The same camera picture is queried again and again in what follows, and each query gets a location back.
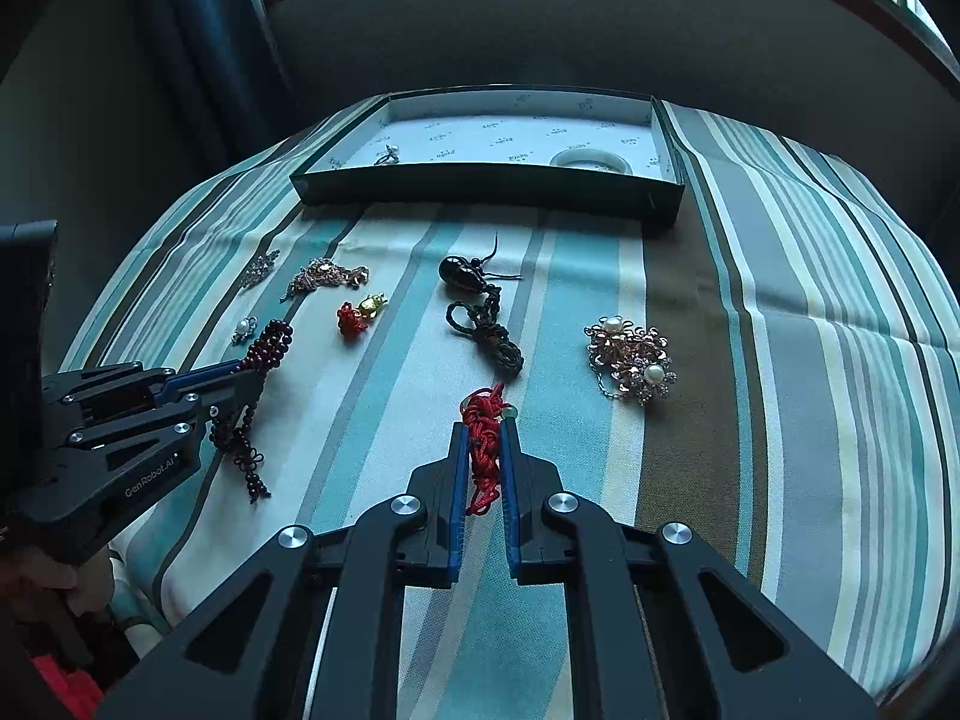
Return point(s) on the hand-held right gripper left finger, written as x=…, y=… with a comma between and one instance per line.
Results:
x=457, y=480

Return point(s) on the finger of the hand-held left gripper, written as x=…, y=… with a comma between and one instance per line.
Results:
x=199, y=379
x=217, y=401

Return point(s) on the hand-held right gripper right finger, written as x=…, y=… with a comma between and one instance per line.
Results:
x=510, y=480

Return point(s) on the small pearl brooch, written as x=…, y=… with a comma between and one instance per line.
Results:
x=244, y=328

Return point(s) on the silver crystal brooch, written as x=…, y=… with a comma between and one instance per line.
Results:
x=259, y=268

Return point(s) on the red and gold charm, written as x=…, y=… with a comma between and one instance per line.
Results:
x=349, y=319

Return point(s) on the rose gold pearl flower brooch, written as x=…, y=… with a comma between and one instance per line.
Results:
x=630, y=356

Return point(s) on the shallow dark green box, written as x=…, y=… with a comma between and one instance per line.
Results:
x=480, y=195

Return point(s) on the red cloth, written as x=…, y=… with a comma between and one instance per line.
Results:
x=64, y=690

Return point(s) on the striped teal blanket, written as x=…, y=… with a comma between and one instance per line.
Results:
x=750, y=315

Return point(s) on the white bangle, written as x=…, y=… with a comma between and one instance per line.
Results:
x=556, y=159

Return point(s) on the dark blue curtain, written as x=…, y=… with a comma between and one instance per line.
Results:
x=210, y=52

